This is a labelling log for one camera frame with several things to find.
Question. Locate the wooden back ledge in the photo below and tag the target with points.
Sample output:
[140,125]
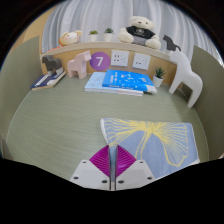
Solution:
[100,46]

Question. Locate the white pleated curtain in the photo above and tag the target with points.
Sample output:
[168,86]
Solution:
[100,15]

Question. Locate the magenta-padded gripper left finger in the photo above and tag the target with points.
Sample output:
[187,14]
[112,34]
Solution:
[88,173]

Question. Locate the round purple number sign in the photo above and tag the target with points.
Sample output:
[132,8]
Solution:
[99,61]

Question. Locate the cream plush animal toy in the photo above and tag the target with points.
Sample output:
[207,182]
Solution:
[70,38]

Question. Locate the small black horse figurine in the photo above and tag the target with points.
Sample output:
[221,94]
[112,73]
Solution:
[170,43]

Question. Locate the small potted plant white pot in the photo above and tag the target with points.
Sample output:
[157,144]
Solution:
[158,81]
[108,36]
[93,37]

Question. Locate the blue towel with yellow leaf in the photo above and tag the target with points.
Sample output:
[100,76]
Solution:
[160,146]

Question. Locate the cream teddy bear black shirt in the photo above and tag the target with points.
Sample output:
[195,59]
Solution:
[140,33]

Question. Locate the dark grey horse figurine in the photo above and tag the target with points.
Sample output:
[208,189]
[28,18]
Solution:
[50,63]

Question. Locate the light blue book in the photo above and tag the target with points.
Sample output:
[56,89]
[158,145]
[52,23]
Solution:
[94,83]

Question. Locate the large white horse figurine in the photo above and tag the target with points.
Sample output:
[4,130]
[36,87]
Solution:
[186,75]

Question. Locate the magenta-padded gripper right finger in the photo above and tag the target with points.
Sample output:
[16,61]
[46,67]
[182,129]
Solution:
[136,173]

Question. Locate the green desk partition panel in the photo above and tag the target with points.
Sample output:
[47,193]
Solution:
[211,96]
[16,90]

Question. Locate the white wall socket plate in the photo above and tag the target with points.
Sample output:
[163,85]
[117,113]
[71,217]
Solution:
[141,61]
[120,58]

